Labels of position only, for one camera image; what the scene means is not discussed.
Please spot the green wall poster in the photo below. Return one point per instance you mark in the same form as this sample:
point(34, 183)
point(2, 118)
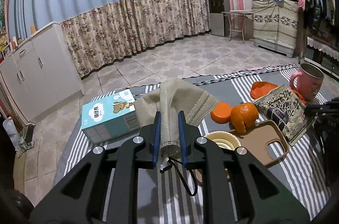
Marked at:
point(2, 10)

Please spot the small side table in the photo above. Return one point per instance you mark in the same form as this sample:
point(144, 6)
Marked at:
point(237, 12)

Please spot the orange plastic bag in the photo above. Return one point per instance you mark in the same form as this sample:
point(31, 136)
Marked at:
point(261, 88)

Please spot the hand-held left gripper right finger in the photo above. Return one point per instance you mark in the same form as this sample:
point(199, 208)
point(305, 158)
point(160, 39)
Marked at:
point(182, 139)

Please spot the row of hanging clothes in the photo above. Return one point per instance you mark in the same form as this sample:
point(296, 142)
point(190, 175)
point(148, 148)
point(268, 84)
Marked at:
point(320, 6)

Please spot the white cabinet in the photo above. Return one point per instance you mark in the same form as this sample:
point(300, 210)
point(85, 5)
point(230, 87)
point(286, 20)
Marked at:
point(39, 75)

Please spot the beige knitted cloth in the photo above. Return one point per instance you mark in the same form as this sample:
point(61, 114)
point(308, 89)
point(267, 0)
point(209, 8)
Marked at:
point(180, 96)

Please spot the partly peeled orange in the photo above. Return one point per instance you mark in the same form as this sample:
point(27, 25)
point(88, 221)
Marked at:
point(242, 115)

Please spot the low stand with lace cloth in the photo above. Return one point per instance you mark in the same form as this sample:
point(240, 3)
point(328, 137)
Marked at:
point(323, 46)

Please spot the crumpled grey plastic bag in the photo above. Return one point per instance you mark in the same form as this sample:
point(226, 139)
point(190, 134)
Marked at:
point(16, 136)

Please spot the grey striped tablecloth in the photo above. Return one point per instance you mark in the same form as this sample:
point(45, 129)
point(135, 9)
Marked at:
point(299, 168)

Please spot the dark printed snack packet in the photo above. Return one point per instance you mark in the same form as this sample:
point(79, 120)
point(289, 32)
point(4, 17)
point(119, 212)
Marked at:
point(280, 112)

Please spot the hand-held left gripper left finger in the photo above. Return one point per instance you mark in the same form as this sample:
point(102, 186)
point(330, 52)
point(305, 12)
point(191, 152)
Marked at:
point(157, 133)

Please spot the pink mug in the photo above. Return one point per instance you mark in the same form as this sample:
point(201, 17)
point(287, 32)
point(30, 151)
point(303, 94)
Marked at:
point(304, 86)

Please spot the cloth covered cabinet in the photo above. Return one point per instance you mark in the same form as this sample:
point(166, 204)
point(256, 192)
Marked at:
point(275, 25)

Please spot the brown phone case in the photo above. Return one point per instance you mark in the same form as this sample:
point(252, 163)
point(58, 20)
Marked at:
point(254, 144)

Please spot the teal tissue box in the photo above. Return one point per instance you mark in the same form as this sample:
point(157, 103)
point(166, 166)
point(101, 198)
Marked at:
point(106, 118)

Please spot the water dispenser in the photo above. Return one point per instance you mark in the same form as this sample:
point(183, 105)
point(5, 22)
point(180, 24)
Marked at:
point(218, 14)

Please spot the metal clothes rack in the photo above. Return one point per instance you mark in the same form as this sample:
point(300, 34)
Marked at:
point(300, 19)

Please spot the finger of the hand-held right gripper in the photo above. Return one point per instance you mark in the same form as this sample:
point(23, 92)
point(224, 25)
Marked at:
point(325, 107)

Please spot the cream tape roll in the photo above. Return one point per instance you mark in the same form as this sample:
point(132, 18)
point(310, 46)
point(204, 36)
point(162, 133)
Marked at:
point(222, 137)

